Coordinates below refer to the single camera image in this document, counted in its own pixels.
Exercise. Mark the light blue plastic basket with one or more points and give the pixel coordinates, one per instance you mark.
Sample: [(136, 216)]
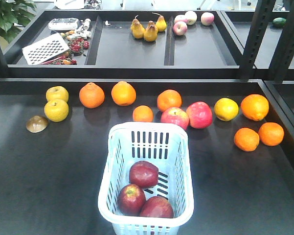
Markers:
[(166, 146)]

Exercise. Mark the dark red apple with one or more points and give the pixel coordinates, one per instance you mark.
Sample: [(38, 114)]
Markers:
[(131, 199), (143, 174), (158, 207)]

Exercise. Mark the dark red apple front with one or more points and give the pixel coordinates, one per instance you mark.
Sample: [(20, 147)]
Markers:
[(131, 199)]

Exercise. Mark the small orange centre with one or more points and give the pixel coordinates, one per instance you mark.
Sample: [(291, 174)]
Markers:
[(143, 113)]

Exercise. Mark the small orange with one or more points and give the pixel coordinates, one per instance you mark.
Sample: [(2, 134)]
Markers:
[(143, 113), (246, 139), (271, 133)]

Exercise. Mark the pink red apple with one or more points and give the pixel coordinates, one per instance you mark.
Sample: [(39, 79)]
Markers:
[(177, 116)]

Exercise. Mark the orange behind pink apple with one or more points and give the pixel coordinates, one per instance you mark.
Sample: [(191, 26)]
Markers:
[(168, 99)]

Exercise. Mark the bumpy orange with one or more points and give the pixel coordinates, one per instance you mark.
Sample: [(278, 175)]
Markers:
[(123, 94), (91, 95)]

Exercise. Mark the red apple left tray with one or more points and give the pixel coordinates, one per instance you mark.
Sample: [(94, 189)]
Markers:
[(200, 115)]

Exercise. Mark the bumpy orange left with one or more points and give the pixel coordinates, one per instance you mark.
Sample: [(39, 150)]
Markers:
[(91, 95)]

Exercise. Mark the yellow round fruit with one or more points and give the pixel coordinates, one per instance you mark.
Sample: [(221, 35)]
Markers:
[(226, 109)]

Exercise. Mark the yellow apple front left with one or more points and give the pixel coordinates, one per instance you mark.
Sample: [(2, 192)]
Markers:
[(56, 110)]

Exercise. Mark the yellow apple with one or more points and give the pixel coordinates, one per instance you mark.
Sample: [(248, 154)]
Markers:
[(57, 92), (56, 110)]

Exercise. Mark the yellow apple back left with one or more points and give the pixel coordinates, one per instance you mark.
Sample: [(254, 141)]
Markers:
[(57, 92)]

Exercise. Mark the small orange left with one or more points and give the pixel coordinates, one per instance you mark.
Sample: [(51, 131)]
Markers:
[(246, 139)]

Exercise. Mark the large orange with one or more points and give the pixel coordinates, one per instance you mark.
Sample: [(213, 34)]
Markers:
[(255, 107)]

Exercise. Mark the brown half shell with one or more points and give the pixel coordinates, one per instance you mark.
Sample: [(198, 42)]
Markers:
[(36, 124)]

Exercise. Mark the small orange right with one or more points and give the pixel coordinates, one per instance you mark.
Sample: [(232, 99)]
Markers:
[(271, 133)]

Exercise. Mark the white perforated grater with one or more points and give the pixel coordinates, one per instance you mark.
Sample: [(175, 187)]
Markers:
[(44, 49)]

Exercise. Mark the potted green plant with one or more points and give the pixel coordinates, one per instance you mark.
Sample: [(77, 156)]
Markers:
[(13, 14)]

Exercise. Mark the black upright post left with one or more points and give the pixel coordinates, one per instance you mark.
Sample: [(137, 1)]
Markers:
[(257, 30)]

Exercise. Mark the black upright post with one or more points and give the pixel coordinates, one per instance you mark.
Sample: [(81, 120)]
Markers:
[(284, 52), (257, 30)]

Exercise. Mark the black upright post right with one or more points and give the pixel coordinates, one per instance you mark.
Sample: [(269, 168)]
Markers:
[(284, 52)]

